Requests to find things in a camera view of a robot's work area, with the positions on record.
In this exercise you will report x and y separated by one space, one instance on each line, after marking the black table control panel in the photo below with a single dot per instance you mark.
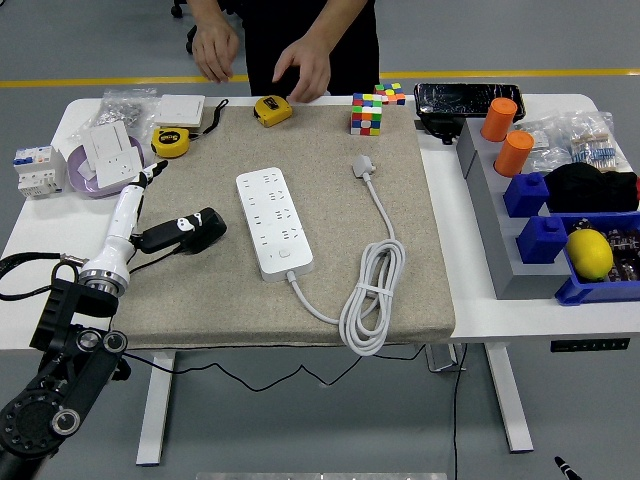
590 345

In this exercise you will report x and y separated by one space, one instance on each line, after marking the person's right forearm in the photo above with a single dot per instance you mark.
207 12

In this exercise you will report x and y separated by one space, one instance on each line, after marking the blue block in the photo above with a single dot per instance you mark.
525 195
540 242

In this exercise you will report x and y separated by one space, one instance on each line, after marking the grey block holder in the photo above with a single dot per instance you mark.
505 255

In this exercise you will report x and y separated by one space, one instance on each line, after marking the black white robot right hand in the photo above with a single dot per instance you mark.
566 470

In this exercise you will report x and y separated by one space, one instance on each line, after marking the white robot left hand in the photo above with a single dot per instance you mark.
122 215

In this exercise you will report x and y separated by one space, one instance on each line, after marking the black cloth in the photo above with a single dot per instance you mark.
585 187

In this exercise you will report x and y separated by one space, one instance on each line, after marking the plastic bag of white parts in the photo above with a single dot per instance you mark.
547 147

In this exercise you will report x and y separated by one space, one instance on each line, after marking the white left table leg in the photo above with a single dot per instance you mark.
155 410

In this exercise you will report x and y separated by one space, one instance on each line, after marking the white wall switch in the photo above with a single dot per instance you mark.
179 111

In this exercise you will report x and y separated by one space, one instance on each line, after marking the black glossy tray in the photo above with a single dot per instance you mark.
465 97

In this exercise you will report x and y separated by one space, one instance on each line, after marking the orange cylinder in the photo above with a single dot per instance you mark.
514 155
497 120

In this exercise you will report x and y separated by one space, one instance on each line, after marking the large rubik's cube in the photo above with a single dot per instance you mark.
366 115

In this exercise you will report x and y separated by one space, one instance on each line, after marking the purple bowl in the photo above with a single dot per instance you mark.
82 185

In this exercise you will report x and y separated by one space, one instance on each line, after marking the grey-brown mat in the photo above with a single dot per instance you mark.
325 225

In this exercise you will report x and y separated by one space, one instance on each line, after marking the white wall socket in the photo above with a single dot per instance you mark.
120 167

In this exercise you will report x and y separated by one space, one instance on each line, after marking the dark electronic modules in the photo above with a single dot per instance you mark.
625 255

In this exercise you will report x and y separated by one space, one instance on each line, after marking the person's left forearm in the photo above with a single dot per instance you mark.
340 22

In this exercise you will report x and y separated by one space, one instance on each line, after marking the white switch panel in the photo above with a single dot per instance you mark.
107 140

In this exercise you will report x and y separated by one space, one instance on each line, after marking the white right table leg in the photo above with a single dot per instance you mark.
507 400

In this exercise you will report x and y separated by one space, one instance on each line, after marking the plastic bag of screws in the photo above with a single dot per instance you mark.
122 112

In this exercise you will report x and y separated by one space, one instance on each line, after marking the yellow lemon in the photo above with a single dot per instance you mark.
590 254

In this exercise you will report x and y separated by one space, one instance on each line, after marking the person's right hand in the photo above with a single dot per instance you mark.
215 50

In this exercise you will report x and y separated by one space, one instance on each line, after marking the small rubik's cube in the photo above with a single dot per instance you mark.
392 92

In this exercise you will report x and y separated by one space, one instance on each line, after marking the person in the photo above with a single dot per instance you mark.
265 50

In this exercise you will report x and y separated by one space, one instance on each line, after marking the grey box under table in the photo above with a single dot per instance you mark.
442 357

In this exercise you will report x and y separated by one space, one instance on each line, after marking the person's left hand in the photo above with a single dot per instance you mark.
312 65

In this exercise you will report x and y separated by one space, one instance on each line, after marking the white power strip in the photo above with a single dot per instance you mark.
270 220

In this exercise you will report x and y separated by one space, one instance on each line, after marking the white circuit breaker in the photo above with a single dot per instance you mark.
37 172

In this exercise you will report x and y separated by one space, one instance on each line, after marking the blue plastic bin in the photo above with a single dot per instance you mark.
600 292

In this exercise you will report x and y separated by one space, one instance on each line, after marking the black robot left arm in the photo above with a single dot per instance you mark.
55 310

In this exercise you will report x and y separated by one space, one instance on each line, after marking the white table leg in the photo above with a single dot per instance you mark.
155 410
507 400

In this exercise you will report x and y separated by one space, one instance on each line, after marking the plastic bag of resistors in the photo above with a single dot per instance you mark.
597 145

